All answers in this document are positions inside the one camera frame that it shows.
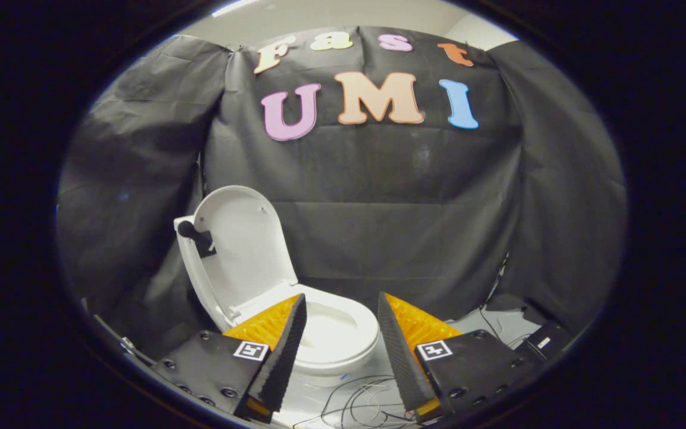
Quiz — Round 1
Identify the tangle of thin cables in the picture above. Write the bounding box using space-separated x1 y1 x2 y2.
291 374 416 429

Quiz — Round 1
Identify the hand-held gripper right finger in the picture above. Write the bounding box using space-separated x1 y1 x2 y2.
377 291 539 424

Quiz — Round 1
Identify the white toilet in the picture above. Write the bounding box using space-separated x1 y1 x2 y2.
174 216 380 388

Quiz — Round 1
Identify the black backdrop cloth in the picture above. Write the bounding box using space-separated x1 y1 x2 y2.
57 27 628 359

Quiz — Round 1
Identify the white toilet seat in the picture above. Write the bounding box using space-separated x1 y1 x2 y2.
233 285 381 377

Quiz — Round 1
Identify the white toilet lid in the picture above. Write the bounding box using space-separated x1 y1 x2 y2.
176 185 300 332

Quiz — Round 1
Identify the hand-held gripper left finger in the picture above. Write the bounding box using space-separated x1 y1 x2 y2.
151 292 308 425

